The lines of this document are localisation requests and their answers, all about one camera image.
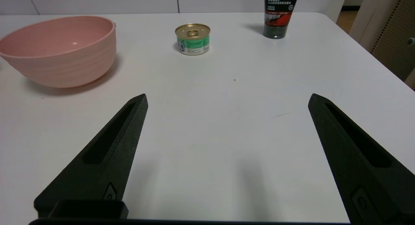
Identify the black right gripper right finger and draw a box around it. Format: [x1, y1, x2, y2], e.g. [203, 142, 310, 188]
[308, 93, 415, 224]

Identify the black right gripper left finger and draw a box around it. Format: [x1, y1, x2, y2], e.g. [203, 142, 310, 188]
[34, 94, 148, 218]

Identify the pink plastic bowl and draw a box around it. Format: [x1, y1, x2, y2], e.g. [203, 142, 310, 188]
[0, 16, 117, 88]

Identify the brown pegboard panel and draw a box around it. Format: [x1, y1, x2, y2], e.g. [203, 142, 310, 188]
[370, 0, 415, 83]

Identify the green label pet food can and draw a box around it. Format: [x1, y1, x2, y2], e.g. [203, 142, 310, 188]
[175, 23, 211, 55]

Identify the black red cosmetic tube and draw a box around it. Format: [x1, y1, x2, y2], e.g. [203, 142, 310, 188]
[263, 0, 300, 39]

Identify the beige cabinet frame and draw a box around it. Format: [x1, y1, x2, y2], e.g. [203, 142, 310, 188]
[349, 0, 406, 53]

